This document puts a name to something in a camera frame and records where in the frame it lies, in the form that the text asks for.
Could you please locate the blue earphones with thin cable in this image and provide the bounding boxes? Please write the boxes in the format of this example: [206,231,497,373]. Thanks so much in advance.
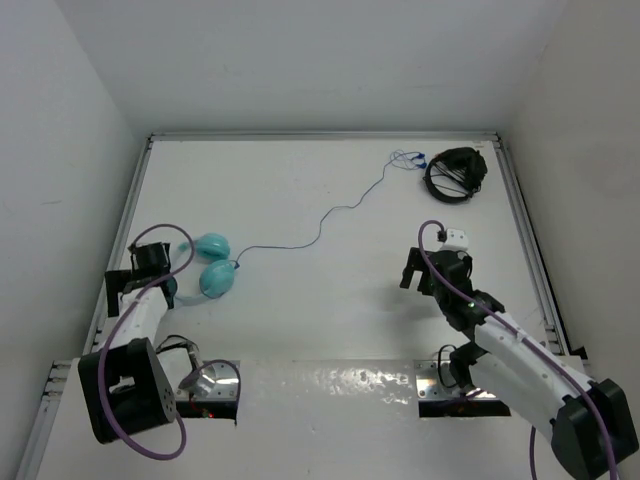
[233,149,427,270]

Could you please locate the teal over-ear headphones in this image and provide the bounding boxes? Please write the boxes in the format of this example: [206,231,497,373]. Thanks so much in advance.
[174,232,236,306]

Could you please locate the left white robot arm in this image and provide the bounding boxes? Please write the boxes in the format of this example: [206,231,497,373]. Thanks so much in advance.
[78,242,177,444]

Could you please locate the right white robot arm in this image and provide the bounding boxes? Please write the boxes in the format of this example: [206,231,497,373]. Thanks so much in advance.
[400,247,639,479]

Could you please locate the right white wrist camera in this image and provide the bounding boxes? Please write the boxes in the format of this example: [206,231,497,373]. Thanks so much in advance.
[438,228,469,252]

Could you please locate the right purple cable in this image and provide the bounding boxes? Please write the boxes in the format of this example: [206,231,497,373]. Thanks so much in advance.
[418,219,624,480]

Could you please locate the black headphones with coiled cable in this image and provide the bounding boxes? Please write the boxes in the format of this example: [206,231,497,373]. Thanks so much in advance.
[423,147,488,205]

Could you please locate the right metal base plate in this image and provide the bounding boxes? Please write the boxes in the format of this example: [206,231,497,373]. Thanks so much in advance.
[415,360,501,401]

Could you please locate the metal base plate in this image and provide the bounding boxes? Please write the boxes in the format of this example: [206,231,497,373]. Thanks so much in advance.
[178,359,241,401]
[415,360,501,401]

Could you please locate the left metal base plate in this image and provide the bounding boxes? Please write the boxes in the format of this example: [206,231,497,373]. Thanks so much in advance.
[178,359,241,401]

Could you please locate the aluminium table frame rail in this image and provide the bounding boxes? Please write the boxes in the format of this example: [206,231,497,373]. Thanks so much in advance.
[37,133,564,479]

